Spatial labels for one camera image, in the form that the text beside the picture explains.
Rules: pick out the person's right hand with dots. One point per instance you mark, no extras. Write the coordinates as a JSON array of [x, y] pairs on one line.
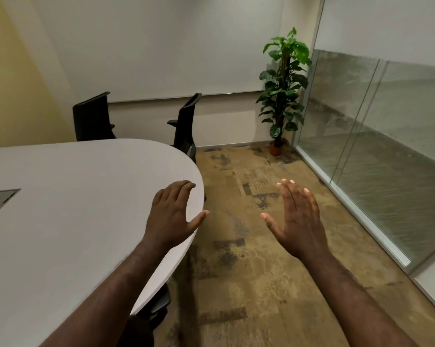
[[300, 224]]

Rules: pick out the person's right thumb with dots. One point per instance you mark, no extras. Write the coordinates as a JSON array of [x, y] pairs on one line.
[[271, 224]]

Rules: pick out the black office chair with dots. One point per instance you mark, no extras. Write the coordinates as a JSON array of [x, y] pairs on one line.
[[93, 117], [156, 307], [186, 122]]

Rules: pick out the person's right forearm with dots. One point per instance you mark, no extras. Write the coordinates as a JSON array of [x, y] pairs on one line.
[[351, 303]]

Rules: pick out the person's right little finger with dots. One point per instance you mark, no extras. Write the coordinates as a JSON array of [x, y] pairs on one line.
[[311, 204]]

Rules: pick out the brown plant pot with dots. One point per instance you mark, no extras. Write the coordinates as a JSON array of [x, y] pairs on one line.
[[276, 148]]

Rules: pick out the green leafy potted plant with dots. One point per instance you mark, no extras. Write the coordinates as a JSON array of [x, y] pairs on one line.
[[284, 83]]

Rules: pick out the person's left middle finger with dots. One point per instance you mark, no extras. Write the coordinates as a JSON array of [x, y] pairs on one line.
[[179, 191]]

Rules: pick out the person's left thumb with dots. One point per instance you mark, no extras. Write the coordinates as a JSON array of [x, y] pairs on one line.
[[198, 221]]

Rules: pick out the person's right middle finger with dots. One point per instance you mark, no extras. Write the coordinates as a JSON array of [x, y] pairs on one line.
[[290, 195]]

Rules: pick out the person's left forearm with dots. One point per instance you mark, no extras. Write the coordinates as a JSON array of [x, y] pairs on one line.
[[105, 303]]

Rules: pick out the frosted glass partition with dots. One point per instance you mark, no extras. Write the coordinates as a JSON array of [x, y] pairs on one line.
[[376, 148]]

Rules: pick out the person's left hand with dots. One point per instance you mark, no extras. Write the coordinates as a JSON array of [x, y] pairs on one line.
[[168, 220]]

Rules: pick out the person's left little finger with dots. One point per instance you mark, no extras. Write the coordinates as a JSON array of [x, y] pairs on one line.
[[157, 198]]

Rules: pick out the white roller blind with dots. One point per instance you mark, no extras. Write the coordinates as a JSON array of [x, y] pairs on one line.
[[159, 46]]

